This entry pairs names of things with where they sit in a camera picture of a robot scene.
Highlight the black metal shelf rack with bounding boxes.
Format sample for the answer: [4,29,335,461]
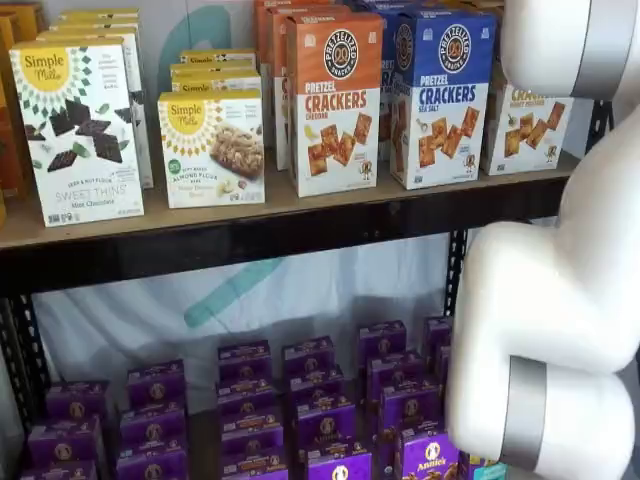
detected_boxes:
[0,97,615,421]

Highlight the wooden shelf board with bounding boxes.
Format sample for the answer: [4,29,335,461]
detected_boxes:
[14,324,451,480]
[0,149,577,252]

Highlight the purple Annie's snack box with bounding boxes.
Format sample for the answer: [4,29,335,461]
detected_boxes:
[366,352,427,395]
[118,402,188,450]
[27,417,102,465]
[126,359,187,407]
[287,369,347,407]
[219,407,285,452]
[303,442,375,480]
[293,397,358,447]
[423,316,455,352]
[281,336,336,377]
[217,341,272,382]
[221,447,291,480]
[216,377,277,417]
[398,432,462,480]
[114,442,191,480]
[432,344,454,385]
[378,384,442,435]
[356,322,408,362]
[19,459,100,480]
[46,380,110,422]

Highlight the almond flour bars box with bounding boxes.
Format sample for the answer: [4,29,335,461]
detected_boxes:
[157,89,266,210]
[169,68,264,95]
[179,48,257,66]
[169,60,257,74]

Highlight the orange cheddar pretzel crackers box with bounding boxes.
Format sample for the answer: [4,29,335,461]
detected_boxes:
[285,10,384,199]
[253,0,346,151]
[264,3,351,172]

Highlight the blue sea salt crackers box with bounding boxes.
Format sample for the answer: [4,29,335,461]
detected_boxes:
[389,8,497,191]
[377,10,402,162]

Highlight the yellow honey mustard crackers box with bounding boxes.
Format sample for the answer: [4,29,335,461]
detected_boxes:
[478,4,575,177]

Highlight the purple and teal snack box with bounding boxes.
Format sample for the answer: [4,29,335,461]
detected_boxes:
[458,449,510,480]

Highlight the orange snack box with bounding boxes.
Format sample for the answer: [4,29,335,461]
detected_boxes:
[0,1,47,76]
[0,74,27,202]

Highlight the white backdrop cloth teal print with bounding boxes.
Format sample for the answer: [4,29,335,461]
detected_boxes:
[29,0,454,401]

